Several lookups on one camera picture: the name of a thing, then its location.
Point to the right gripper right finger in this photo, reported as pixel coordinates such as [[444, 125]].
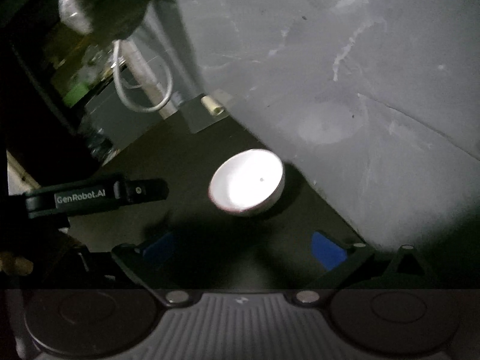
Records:
[[329, 254]]

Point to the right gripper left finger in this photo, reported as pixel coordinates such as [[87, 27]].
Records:
[[134, 254]]

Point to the white ceramic bowl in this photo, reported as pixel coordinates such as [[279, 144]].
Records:
[[248, 183]]

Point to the green box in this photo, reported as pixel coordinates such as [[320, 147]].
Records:
[[77, 92]]

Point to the grey flat metal plate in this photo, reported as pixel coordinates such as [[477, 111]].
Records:
[[197, 117]]

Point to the cream cylindrical roll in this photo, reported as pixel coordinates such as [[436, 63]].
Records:
[[213, 107]]

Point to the white wooden post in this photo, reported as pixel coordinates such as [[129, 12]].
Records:
[[152, 84]]

